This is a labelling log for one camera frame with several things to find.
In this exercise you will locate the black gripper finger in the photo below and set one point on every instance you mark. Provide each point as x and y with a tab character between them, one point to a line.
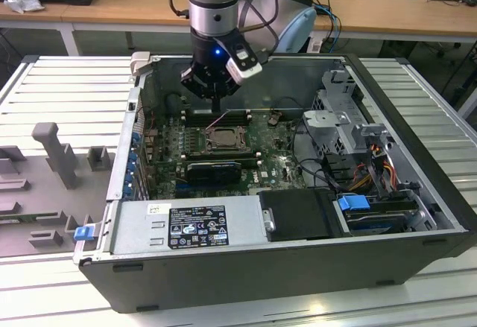
229	89
190	79

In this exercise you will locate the silver CPU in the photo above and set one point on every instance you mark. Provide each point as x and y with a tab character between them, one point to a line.
226	138

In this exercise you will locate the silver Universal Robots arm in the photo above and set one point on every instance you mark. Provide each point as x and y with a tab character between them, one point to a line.
212	3

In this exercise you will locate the black RAM slot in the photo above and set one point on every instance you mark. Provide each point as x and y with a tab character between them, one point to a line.
197	121
246	161
220	153
238	112

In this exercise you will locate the CPU socket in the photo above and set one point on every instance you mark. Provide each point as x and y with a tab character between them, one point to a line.
246	147

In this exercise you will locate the blue slot retainer strip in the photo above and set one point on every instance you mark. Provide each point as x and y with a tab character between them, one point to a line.
131	165

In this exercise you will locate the black disk bay cover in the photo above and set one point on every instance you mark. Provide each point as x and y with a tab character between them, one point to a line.
298	211

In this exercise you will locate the black cylinder capacitor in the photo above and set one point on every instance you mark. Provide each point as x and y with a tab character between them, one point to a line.
172	103

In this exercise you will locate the round coin battery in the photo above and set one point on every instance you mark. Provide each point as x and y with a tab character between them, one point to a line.
273	119

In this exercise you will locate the green motherboard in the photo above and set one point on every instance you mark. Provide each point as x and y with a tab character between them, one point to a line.
268	155

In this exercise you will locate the black graphics card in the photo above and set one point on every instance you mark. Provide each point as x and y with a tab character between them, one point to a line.
212	173

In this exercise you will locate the wooden desk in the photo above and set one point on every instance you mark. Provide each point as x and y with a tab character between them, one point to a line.
130	3

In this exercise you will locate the white power adapter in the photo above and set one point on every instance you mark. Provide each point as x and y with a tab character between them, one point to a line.
315	45

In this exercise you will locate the grey metal drive cage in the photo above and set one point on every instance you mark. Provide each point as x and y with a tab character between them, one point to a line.
328	118

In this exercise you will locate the silver power supply unit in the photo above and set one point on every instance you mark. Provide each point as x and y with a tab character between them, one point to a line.
141	230

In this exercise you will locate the blue disk carrier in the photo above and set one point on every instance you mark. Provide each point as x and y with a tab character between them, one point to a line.
352	204

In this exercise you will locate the grey parts rack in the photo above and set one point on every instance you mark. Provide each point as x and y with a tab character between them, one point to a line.
37	178

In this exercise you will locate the crumpled white paper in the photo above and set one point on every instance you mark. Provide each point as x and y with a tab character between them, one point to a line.
22	4

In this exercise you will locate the blue case latch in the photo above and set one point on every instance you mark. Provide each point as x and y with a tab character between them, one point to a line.
83	233

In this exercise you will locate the black open PC case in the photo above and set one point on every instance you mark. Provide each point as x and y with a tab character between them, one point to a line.
223	278

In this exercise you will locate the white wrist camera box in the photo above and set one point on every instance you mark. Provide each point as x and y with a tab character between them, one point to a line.
244	67

